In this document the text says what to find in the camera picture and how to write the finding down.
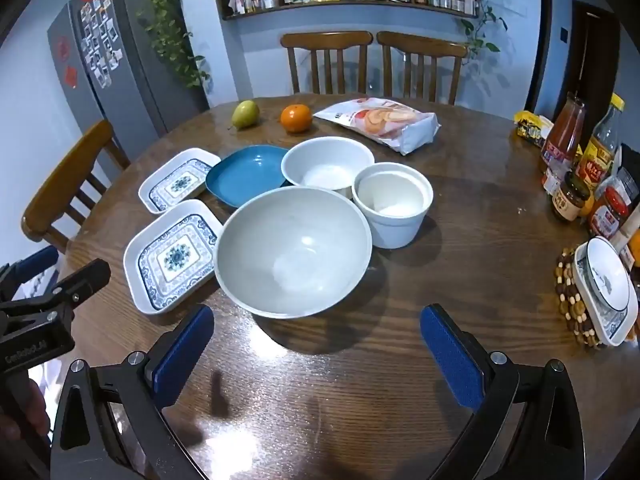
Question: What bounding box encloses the white snack bag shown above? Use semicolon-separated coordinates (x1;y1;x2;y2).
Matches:
313;97;441;156

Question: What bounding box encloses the blue patterned square plate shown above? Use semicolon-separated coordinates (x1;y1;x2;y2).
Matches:
138;148;222;215
123;199;224;315

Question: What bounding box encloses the patterned rectangular dish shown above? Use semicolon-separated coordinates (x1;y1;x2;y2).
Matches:
574;242;637;347

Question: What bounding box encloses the beaded wooden trivet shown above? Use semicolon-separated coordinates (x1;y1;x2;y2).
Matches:
554;247;616;348

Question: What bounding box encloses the white straight-sided rimmed bowl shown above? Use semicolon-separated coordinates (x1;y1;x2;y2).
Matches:
351;162;434;250

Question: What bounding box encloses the brown sauce jar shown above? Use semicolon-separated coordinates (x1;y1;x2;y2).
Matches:
551;171;592;222

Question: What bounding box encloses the yellow-capped oil bottle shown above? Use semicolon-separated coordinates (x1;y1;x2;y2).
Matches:
575;94;626;191

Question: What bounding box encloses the green pear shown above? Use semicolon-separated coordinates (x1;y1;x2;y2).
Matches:
231;100;261;131

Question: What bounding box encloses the grey refrigerator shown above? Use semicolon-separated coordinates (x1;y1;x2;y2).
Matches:
47;0;211;161

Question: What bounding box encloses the small white-lidded jar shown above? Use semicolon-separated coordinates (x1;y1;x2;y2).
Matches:
542;166;565;196

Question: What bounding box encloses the red sauce bottle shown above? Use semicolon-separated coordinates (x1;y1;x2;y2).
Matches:
539;92;587;181

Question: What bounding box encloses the trailing green plant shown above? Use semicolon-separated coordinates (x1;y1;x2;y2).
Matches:
117;0;211;91

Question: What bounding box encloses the medium white bowl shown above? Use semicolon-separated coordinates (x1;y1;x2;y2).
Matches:
281;136;376;200

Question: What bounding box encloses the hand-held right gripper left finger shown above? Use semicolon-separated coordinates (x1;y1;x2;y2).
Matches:
50;304;215;480

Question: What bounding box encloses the small white rimmed bowl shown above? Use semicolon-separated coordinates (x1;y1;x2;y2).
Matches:
586;236;633;311

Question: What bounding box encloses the cluster of fridge magnets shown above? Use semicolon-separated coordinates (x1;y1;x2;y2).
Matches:
75;0;123;88

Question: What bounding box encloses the red sauce jar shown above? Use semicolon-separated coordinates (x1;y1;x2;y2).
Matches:
587;186;630;239

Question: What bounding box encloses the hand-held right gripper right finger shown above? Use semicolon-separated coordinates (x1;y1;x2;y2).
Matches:
420;303;586;480

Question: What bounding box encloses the yellow snack packet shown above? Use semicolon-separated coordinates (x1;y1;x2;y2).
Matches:
515;110;556;148

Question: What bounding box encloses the person's left hand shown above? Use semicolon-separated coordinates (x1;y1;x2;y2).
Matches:
0;380;51;456

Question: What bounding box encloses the small hanging green plant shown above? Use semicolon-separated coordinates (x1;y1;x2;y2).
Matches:
460;0;508;66

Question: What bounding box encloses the wooden chair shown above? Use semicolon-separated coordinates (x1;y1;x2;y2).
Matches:
376;31;469;106
280;31;374;96
21;120;132;253

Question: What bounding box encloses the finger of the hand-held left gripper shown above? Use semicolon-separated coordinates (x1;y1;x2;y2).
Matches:
10;259;112;316
0;246;60;306

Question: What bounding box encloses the orange mandarin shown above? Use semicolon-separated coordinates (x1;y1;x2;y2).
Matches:
279;104;313;134

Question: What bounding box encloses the large grey bowl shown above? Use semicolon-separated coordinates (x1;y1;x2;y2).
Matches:
213;186;373;319

